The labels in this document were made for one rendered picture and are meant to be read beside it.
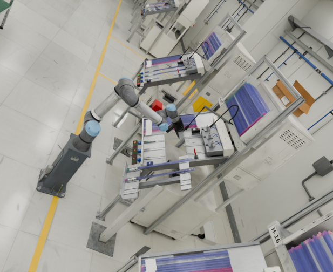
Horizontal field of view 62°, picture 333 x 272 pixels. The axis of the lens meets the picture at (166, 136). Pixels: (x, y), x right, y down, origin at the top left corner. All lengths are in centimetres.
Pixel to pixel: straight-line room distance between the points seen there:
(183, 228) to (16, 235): 150
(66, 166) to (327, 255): 186
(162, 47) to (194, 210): 470
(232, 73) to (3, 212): 275
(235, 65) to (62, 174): 228
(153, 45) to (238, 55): 353
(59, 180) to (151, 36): 474
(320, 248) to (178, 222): 161
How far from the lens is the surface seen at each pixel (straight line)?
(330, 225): 168
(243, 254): 180
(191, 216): 283
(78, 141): 227
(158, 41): 671
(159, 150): 242
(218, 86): 360
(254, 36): 537
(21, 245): 237
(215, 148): 232
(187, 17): 661
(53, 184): 261
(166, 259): 178
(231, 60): 349
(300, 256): 161
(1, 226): 240
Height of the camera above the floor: 205
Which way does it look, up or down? 28 degrees down
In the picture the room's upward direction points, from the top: 43 degrees clockwise
